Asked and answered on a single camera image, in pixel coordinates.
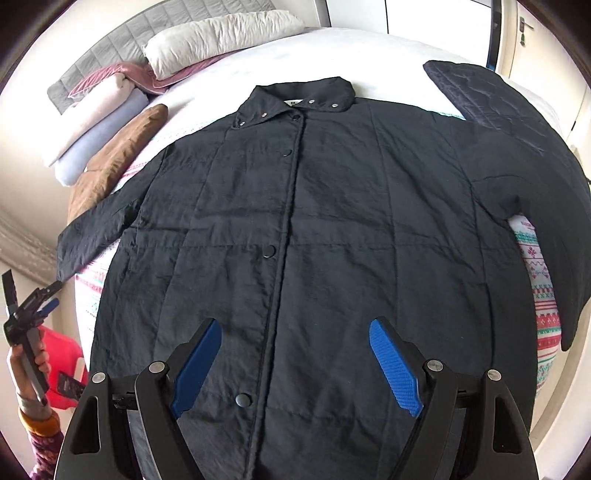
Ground black quilted coat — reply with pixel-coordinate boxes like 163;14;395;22
57;77;590;479

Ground left patterned sleeve forearm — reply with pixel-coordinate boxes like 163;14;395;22
17;395;64;480

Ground left hand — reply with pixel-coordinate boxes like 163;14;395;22
7;341;51;401

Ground red plastic stool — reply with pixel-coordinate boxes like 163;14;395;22
40;326;88;410

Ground blue-grey folded duvet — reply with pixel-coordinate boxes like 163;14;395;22
54;88;149;187

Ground patterned knit-print blanket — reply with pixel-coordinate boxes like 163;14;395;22
73;156;562;398

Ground brown cushion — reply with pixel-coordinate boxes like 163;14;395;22
67;104;168;224

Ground pink folded duvet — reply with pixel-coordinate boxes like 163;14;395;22
48;73;135;166

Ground mauve pillow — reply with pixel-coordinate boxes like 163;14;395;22
68;53;229;99

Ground grey padded headboard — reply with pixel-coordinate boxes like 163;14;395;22
47;0;274;113

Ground beige pillow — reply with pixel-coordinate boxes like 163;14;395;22
143;10;305;80

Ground cream door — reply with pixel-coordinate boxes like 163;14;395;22
496;1;587;139

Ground white grey wardrobe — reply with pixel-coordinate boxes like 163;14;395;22
327;0;494;68

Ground door handle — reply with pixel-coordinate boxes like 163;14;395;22
519;16;534;47

